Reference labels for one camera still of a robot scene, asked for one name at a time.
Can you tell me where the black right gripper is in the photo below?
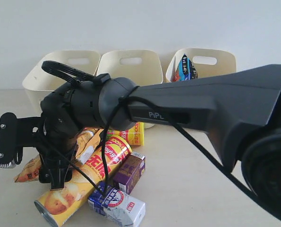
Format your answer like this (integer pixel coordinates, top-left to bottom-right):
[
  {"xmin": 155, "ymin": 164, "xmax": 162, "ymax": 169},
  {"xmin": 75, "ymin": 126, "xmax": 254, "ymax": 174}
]
[{"xmin": 0, "ymin": 91, "xmax": 80, "ymax": 190}]

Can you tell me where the cream bin circle mark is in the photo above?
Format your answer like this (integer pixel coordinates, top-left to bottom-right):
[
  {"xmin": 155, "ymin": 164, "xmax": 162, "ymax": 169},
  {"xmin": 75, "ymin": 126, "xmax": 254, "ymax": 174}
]
[{"xmin": 165, "ymin": 48, "xmax": 237, "ymax": 82}]

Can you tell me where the yellow Lays chips can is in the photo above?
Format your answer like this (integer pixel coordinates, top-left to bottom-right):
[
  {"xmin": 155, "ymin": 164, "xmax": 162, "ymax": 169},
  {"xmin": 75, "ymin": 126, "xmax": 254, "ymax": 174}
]
[{"xmin": 34, "ymin": 135, "xmax": 132, "ymax": 227}]

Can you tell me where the cream bin triangle mark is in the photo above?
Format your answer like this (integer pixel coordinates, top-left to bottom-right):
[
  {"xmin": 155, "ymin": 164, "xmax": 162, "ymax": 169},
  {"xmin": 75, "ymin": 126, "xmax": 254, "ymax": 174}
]
[{"xmin": 22, "ymin": 50, "xmax": 101, "ymax": 115}]

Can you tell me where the blue white milk carton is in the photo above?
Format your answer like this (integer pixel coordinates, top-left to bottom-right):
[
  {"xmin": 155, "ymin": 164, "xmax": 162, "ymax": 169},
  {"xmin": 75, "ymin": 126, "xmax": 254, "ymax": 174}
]
[{"xmin": 88, "ymin": 185, "xmax": 145, "ymax": 227}]

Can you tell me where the orange snack bag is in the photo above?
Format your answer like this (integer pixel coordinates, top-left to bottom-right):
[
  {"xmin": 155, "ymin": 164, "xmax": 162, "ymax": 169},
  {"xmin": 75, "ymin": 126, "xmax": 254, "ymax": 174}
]
[{"xmin": 14, "ymin": 128, "xmax": 103, "ymax": 183}]

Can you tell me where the pink Lays chips can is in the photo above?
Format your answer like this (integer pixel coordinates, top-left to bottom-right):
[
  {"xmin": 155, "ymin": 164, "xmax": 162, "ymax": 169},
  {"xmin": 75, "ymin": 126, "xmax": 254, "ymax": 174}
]
[{"xmin": 107, "ymin": 122, "xmax": 145, "ymax": 146}]

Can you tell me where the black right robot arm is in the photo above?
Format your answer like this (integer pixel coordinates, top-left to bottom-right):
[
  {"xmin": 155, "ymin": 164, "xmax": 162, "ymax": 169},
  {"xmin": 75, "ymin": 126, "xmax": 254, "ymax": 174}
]
[{"xmin": 0, "ymin": 61, "xmax": 281, "ymax": 221}]

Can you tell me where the blue black snack bag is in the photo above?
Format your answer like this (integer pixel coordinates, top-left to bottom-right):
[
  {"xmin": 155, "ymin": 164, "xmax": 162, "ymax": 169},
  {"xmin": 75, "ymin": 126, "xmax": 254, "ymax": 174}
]
[{"xmin": 171, "ymin": 54, "xmax": 198, "ymax": 82}]

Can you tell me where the purple drink carton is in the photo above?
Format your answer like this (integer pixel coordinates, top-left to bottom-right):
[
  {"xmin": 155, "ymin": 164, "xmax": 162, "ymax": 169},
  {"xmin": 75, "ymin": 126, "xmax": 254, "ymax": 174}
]
[{"xmin": 112, "ymin": 151, "xmax": 145, "ymax": 194}]

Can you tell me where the cream bin square mark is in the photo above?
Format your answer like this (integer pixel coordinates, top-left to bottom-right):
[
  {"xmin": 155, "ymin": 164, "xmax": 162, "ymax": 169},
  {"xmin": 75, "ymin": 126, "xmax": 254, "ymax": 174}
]
[{"xmin": 97, "ymin": 50, "xmax": 163, "ymax": 130}]

